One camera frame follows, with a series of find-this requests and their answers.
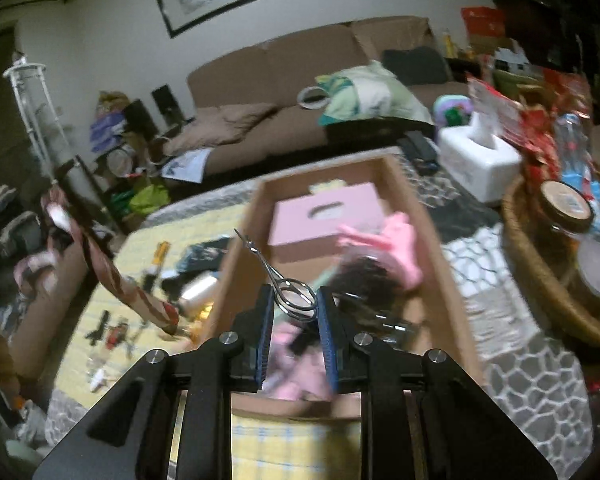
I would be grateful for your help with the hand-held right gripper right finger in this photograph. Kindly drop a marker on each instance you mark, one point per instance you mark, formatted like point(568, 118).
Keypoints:
point(327, 347)

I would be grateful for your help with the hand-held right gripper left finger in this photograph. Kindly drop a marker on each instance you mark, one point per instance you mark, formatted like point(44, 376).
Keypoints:
point(262, 340)

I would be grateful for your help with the small metal scissors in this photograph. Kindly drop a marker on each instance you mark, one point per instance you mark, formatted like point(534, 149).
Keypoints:
point(265, 261)

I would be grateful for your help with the cardboard box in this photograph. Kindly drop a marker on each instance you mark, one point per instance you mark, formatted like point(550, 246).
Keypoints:
point(445, 280)

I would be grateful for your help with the pink cloth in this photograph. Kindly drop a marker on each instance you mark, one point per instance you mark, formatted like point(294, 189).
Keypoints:
point(400, 245)
point(295, 365)

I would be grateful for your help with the gold shiny trinket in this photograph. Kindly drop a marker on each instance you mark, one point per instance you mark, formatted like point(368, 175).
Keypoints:
point(202, 317)

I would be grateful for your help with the clear plastic cup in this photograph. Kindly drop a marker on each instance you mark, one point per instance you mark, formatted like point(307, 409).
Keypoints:
point(370, 280)

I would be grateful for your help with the silver cylindrical container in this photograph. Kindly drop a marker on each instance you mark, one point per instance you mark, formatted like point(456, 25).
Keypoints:
point(197, 290)

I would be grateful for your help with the black printed phone case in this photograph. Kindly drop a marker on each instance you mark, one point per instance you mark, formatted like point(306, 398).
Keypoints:
point(200, 252)

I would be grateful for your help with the pink box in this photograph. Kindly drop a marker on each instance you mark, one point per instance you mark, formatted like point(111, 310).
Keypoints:
point(320, 230)

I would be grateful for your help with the yellow utility knife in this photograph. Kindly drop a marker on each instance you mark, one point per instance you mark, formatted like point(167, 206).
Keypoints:
point(160, 252)

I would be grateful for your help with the yellow checked cloth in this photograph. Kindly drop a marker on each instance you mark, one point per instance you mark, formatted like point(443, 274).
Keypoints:
point(145, 240)

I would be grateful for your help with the pale yellow card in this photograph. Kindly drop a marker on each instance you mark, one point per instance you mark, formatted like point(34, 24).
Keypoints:
point(325, 189)

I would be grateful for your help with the brown patterned strip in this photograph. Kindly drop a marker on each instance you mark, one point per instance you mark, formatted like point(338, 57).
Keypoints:
point(115, 280)

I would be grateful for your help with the small black clip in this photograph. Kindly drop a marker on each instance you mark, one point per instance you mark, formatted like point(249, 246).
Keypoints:
point(97, 327)

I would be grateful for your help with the green plastic bag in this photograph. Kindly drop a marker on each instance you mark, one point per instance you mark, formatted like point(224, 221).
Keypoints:
point(150, 200)

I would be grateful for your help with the printed paper sheet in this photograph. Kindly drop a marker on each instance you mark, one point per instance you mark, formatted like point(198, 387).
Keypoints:
point(185, 165)

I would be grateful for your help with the black remote control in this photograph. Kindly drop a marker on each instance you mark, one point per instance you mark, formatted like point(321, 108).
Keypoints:
point(420, 152)

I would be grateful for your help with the brown blanket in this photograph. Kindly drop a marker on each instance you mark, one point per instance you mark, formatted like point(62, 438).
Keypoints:
point(220, 125)

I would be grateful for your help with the wicker basket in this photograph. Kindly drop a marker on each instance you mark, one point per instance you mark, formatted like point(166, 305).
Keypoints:
point(525, 250)

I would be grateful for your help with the white tissue box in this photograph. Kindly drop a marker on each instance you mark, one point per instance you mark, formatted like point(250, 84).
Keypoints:
point(475, 165)

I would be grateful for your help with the white tape roll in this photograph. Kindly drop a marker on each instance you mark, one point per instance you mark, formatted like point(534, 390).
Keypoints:
point(300, 97)

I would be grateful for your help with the black speaker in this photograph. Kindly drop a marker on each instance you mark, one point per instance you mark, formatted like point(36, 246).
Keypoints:
point(164, 102)

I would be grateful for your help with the green printed pillow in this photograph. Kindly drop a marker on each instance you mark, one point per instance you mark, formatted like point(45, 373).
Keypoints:
point(375, 90)

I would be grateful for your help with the purple round container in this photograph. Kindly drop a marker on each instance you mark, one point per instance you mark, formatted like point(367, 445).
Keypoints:
point(452, 110)

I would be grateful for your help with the brown sofa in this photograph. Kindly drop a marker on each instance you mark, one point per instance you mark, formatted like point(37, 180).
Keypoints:
point(280, 70)

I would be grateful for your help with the brown lidded glass jar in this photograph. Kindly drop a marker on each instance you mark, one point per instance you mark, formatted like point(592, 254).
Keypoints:
point(565, 205)

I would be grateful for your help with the clear glass jar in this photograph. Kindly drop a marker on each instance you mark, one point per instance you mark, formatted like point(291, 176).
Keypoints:
point(597, 270)

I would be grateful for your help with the red white printed packet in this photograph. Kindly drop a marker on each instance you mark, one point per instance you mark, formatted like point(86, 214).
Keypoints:
point(495, 107)

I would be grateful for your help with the black cushion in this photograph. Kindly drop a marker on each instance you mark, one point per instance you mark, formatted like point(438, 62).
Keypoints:
point(415, 65)

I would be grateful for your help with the red snack packet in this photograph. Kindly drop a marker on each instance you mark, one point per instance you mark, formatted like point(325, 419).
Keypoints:
point(540, 140)

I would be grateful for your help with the clear plastic bottle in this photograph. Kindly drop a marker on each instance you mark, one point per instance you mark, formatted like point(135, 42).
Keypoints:
point(575, 160)

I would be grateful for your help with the white standing rack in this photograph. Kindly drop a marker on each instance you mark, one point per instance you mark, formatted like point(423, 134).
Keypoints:
point(30, 110)

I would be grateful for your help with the red carton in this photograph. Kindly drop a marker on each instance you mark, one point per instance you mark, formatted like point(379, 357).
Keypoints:
point(482, 22)

